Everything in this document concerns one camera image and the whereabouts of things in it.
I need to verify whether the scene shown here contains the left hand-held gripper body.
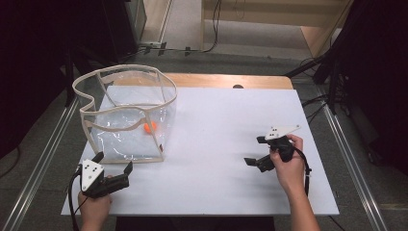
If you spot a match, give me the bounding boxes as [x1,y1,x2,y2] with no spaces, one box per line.
[79,159,131,199]

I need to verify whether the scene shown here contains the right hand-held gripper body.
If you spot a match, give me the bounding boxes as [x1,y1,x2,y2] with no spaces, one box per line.
[255,124,302,173]

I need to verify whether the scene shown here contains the clear plastic bag beige trim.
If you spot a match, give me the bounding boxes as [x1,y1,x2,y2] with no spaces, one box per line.
[71,64,178,165]

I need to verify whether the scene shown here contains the orange ball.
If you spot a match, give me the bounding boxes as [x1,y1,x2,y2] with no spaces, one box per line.
[143,120,159,135]

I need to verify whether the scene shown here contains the person's right hand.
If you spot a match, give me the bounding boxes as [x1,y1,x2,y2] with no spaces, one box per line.
[268,133,306,194]

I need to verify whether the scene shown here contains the person's left hand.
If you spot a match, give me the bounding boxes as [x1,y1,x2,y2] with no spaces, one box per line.
[77,174,114,225]

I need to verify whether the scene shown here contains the white board sheet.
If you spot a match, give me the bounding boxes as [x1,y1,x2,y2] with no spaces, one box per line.
[60,85,341,217]

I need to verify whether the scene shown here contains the black metal stand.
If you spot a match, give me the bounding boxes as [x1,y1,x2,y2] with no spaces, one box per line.
[62,47,85,109]

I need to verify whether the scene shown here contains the black tripod stand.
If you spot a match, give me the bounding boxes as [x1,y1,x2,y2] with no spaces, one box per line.
[284,53,342,116]

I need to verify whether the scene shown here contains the dark cabinet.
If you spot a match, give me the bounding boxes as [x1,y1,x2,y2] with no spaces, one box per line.
[102,0,148,63]

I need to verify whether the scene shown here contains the left hand-held gripper cable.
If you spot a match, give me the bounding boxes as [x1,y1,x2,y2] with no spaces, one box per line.
[67,166,86,231]

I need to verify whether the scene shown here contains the hand-held gripper cable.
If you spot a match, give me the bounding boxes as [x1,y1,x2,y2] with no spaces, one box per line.
[67,166,86,231]
[293,145,313,197]

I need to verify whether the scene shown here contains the right hand-held gripper cable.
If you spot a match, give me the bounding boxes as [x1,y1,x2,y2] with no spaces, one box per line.
[293,145,313,197]

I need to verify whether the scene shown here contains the aluminium floor rail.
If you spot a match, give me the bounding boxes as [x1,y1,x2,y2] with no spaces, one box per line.
[320,102,390,231]
[1,95,80,231]

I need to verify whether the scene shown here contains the black floor cables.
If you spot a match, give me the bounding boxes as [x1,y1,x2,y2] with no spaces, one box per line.
[300,92,331,125]

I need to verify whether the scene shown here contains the thin black floor cable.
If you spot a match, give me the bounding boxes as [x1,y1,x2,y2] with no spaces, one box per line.
[0,145,21,179]

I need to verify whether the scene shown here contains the black hanging cable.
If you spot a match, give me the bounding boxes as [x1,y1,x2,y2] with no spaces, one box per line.
[121,0,223,63]

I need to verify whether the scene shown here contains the light wooden shelf frame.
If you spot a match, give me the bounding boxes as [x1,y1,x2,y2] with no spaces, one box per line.
[199,0,354,60]

